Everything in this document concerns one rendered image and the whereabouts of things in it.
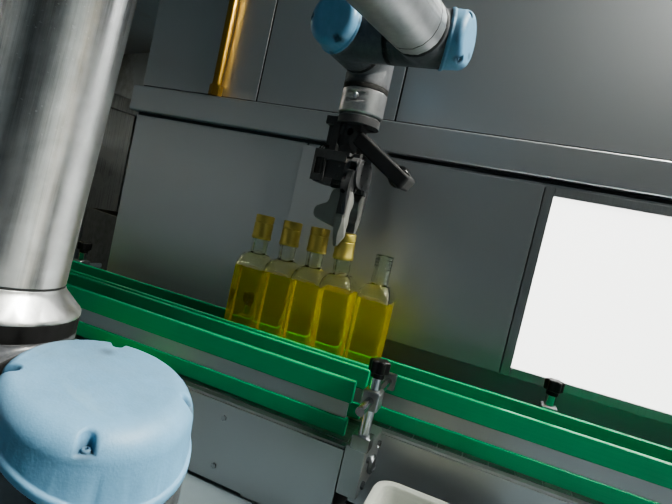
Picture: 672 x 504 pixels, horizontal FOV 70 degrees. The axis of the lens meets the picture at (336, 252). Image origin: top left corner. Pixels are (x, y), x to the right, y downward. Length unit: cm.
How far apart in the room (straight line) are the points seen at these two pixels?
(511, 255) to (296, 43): 63
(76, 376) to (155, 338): 51
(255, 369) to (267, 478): 15
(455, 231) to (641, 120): 36
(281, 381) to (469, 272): 39
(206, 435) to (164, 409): 48
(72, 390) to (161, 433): 6
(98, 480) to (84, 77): 26
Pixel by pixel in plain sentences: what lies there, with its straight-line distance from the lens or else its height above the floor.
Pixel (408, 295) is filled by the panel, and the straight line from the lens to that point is 92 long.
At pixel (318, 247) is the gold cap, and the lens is 82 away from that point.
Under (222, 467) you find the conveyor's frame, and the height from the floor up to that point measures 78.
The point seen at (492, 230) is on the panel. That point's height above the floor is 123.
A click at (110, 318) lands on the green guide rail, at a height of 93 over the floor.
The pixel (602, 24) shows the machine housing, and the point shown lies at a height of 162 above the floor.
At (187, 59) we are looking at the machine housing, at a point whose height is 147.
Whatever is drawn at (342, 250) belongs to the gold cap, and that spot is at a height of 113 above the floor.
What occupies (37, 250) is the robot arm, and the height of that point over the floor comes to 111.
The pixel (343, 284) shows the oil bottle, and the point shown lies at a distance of 78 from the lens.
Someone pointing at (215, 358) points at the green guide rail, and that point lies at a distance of 79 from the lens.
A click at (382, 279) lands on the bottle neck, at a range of 79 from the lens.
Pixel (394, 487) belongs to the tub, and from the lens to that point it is 74.
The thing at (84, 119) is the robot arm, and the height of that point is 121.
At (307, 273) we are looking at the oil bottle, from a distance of 81.
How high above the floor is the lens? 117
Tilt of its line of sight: 3 degrees down
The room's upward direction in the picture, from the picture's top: 13 degrees clockwise
